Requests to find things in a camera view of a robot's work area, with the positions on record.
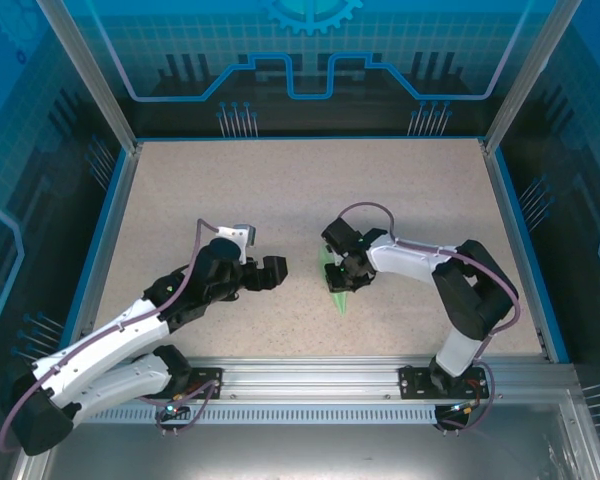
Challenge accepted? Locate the blue edge trim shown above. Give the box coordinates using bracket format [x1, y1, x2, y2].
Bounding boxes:
[53, 148, 130, 364]
[493, 148, 572, 364]

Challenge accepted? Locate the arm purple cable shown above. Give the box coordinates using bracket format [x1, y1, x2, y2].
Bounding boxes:
[337, 201, 522, 432]
[0, 218, 222, 454]

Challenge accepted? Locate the slotted grey cable duct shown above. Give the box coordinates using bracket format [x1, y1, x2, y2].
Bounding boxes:
[87, 405, 441, 424]

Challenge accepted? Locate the aluminium frame post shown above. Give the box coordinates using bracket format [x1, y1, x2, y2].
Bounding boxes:
[482, 0, 584, 154]
[34, 0, 144, 154]

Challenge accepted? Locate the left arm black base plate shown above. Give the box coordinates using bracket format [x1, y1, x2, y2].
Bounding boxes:
[188, 366, 225, 400]

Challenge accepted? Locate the grey metal panel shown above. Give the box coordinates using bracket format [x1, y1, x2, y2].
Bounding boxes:
[9, 389, 600, 480]

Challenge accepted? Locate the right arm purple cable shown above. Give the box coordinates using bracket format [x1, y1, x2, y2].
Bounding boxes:
[337, 201, 522, 432]

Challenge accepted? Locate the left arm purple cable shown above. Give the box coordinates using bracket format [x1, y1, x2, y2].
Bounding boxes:
[0, 218, 222, 454]

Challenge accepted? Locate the aluminium mounting beam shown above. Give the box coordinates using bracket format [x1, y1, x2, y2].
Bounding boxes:
[44, 355, 581, 401]

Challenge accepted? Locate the light green paper sheet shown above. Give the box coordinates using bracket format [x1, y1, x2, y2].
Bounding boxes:
[317, 244, 351, 316]

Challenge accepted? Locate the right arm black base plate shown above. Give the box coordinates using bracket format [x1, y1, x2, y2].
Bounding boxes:
[398, 363, 490, 400]

